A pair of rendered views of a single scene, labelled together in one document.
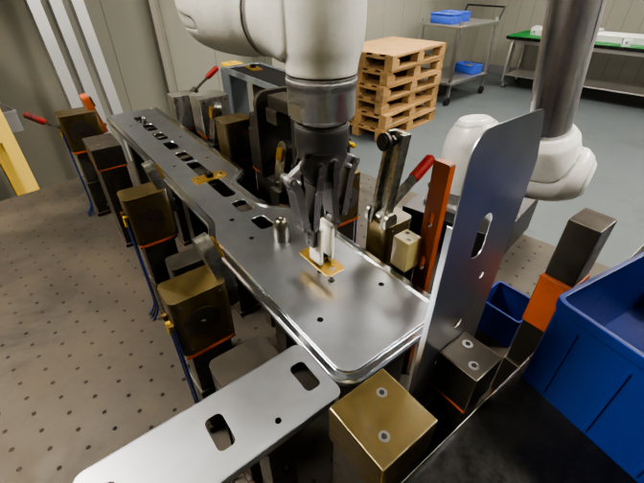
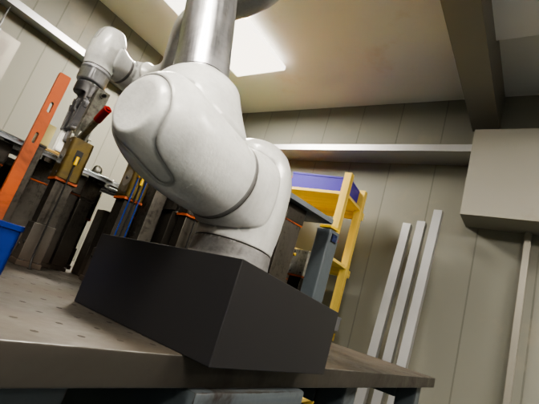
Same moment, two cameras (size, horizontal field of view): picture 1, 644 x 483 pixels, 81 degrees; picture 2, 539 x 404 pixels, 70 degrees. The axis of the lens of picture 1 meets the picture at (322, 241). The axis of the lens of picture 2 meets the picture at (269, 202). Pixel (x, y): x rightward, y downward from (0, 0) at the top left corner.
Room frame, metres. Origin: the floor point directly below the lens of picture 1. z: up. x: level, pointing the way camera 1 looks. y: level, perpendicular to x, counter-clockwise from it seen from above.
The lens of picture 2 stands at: (1.05, -1.20, 0.79)
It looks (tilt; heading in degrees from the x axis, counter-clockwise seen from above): 14 degrees up; 85
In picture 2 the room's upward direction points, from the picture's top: 17 degrees clockwise
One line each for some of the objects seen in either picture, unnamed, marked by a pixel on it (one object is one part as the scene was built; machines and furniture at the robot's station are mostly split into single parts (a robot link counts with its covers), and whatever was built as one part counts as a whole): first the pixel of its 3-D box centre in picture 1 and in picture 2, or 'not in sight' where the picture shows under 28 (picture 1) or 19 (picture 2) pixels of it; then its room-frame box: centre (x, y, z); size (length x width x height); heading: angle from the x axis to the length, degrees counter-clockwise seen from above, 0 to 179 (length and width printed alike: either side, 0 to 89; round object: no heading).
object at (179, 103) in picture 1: (195, 140); (297, 291); (1.45, 0.51, 0.88); 0.12 x 0.07 x 0.36; 128
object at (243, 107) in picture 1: (241, 128); (314, 283); (1.47, 0.32, 0.92); 0.08 x 0.08 x 0.44; 38
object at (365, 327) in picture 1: (203, 176); (180, 219); (0.89, 0.31, 1.00); 1.38 x 0.22 x 0.02; 38
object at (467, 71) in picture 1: (456, 53); not in sight; (5.50, -1.78, 0.52); 1.11 x 0.65 x 1.05; 138
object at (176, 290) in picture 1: (203, 359); not in sight; (0.42, 0.21, 0.87); 0.12 x 0.07 x 0.35; 128
